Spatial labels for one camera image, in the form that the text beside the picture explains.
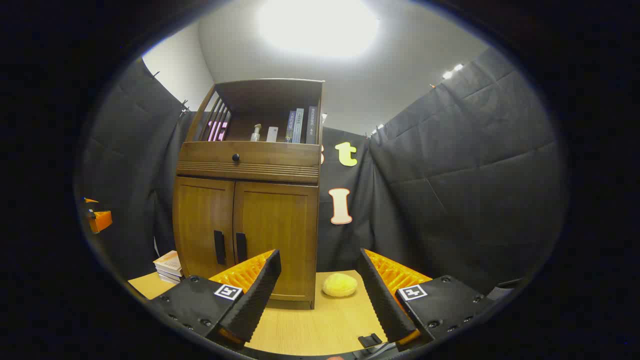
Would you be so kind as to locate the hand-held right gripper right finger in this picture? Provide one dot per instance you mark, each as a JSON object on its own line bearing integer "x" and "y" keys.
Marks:
{"x": 380, "y": 295}

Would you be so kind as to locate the white paperback book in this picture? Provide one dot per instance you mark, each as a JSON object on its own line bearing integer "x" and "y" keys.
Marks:
{"x": 168, "y": 261}
{"x": 170, "y": 273}
{"x": 171, "y": 279}

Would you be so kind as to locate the blue-grey book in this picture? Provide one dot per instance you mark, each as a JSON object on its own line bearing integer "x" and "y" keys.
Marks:
{"x": 298, "y": 126}

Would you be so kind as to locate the yellow fluffy puff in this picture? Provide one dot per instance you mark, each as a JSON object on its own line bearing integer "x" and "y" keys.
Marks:
{"x": 339, "y": 285}

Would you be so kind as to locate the small ceiling light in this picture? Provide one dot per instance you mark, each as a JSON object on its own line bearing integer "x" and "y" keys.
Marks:
{"x": 377, "y": 129}
{"x": 452, "y": 71}

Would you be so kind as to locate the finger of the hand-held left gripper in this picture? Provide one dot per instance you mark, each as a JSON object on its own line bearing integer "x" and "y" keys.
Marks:
{"x": 101, "y": 220}

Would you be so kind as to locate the short dark book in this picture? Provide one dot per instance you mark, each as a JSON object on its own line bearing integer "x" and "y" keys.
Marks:
{"x": 289, "y": 127}

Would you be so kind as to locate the pink item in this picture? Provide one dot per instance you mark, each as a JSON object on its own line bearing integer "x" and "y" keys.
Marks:
{"x": 218, "y": 131}

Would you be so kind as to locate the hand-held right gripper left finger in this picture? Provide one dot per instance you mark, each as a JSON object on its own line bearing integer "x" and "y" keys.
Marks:
{"x": 257, "y": 295}

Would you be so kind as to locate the wooden double-door shoe cabinet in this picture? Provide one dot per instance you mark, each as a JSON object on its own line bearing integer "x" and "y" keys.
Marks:
{"x": 270, "y": 95}

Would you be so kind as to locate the small white box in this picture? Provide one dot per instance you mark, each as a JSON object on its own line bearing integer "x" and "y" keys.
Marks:
{"x": 272, "y": 134}

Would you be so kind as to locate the wooden cabinet door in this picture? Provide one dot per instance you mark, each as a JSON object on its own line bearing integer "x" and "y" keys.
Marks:
{"x": 280, "y": 220}
{"x": 200, "y": 215}

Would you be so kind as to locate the small clear bottle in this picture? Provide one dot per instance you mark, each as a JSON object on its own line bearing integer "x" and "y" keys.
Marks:
{"x": 255, "y": 134}

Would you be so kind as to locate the large ceiling light panel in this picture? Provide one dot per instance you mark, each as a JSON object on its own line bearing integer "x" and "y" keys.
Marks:
{"x": 317, "y": 25}

